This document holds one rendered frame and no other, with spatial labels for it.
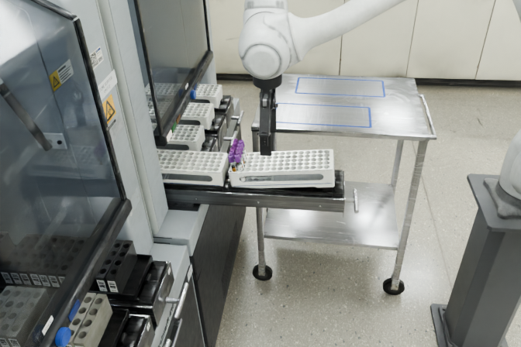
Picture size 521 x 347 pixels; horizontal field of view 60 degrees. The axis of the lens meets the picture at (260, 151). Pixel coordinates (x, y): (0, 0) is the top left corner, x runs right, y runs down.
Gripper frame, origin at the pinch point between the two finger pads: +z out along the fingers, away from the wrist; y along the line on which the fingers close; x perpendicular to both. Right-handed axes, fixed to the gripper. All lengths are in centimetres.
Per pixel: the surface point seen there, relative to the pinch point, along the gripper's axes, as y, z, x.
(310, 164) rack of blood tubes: -1.8, 7.0, -11.9
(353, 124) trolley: 32.5, 13.5, -25.6
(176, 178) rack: -1.0, 15.4, 28.1
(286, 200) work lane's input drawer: -6.1, 17.2, -5.6
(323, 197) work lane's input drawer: -5.3, 15.7, -16.0
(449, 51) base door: 230, 63, -109
